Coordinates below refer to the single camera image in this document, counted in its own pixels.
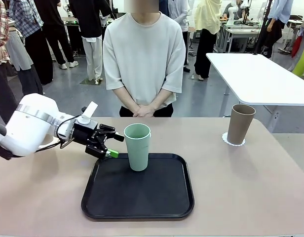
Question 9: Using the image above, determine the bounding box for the black plastic tray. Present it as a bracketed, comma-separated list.
[80, 153, 195, 221]

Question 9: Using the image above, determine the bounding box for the white scalloped paper coaster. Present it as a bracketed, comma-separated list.
[221, 132, 246, 147]

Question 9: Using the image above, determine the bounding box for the person in blue plaid shirt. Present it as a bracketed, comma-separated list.
[8, 0, 54, 86]

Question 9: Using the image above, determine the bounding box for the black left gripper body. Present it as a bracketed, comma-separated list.
[74, 120, 105, 148]

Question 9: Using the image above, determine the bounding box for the person's left hand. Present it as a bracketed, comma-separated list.
[142, 105, 159, 118]

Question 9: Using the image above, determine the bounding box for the dark floor mat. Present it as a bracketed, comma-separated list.
[79, 78, 103, 86]

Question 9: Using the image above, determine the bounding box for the black stand pole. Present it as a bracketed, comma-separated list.
[252, 0, 275, 55]

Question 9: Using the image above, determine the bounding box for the person in yellow jacket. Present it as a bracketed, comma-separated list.
[193, 0, 223, 81]

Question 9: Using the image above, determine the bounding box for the mint green plastic cup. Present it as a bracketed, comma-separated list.
[123, 123, 152, 172]

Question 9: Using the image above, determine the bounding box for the white rectangular table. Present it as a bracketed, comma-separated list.
[205, 52, 304, 134]

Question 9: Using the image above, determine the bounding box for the person in black jacket, white trousers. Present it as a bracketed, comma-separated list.
[69, 0, 113, 85]

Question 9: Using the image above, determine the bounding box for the person's left forearm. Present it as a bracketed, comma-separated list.
[151, 88, 173, 111]

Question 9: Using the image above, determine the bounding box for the person in grey shirt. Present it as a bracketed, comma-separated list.
[166, 0, 191, 73]

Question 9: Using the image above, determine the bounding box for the person in light blue shirt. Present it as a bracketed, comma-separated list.
[255, 0, 295, 59]

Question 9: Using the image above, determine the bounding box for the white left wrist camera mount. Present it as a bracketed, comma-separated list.
[76, 101, 98, 125]

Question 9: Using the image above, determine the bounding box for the person in beige sweater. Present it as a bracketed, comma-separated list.
[102, 0, 184, 118]

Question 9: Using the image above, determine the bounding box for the person in grey skirt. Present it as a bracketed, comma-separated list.
[5, 24, 44, 97]

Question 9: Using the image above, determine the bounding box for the person's right hand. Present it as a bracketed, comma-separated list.
[131, 104, 149, 118]

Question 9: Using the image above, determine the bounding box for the person's right forearm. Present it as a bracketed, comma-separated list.
[112, 87, 139, 112]

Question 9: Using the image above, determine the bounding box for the person in black, white sneakers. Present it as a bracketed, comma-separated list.
[40, 0, 79, 70]

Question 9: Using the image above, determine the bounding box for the grey background workbench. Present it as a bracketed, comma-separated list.
[216, 19, 264, 54]

